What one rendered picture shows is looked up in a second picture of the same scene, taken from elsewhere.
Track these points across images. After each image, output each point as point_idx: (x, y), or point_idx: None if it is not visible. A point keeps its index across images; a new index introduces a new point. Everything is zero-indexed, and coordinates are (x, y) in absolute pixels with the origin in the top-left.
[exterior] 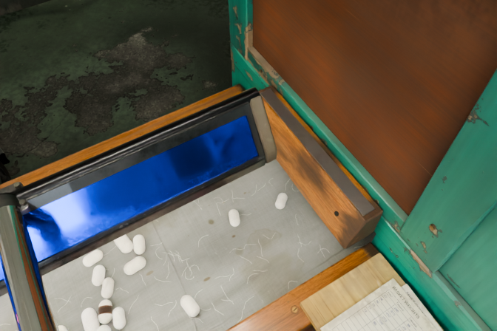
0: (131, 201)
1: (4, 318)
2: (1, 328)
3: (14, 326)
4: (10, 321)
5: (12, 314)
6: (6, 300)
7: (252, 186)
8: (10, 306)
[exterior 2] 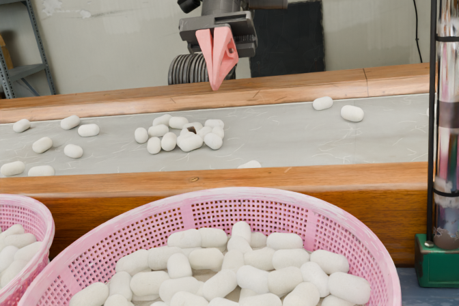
0: None
1: (410, 119)
2: (406, 122)
3: (420, 123)
4: (416, 121)
5: (419, 118)
6: (413, 113)
7: None
8: (417, 115)
